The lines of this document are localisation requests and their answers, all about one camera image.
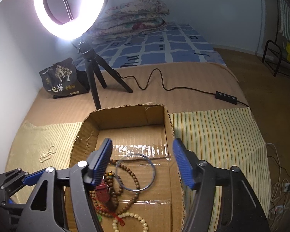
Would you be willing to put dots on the red brown strap watch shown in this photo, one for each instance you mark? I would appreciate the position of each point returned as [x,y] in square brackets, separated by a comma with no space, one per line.
[102,193]

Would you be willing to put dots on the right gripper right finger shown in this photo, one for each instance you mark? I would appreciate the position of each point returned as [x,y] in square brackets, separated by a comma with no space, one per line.
[187,163]

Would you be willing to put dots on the striped yellow cloth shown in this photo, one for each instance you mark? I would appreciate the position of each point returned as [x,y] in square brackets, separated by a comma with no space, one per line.
[224,138]

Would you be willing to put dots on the black metal rack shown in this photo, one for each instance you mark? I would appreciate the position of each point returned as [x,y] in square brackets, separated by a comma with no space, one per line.
[277,58]

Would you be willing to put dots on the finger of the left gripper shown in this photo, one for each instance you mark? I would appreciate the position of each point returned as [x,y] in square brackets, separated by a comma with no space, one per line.
[31,179]

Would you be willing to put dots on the brown cardboard box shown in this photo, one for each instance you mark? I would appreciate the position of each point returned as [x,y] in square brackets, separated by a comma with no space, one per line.
[142,175]

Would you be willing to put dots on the black tripod stand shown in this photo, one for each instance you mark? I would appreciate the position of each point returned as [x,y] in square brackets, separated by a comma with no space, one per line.
[92,63]

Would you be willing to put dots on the white ring light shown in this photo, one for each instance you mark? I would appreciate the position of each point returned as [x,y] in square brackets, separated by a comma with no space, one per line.
[88,12]

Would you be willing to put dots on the blue checked bed sheet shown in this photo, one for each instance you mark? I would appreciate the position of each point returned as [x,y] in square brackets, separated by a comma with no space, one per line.
[175,43]

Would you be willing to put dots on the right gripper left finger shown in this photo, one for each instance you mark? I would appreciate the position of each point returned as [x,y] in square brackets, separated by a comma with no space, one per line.
[98,162]

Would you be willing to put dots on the folded floral quilt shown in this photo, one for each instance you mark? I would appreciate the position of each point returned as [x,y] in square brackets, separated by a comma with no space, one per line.
[130,19]

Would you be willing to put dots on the black printed gift bag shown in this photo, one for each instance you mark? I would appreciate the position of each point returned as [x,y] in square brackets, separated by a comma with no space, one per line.
[63,79]

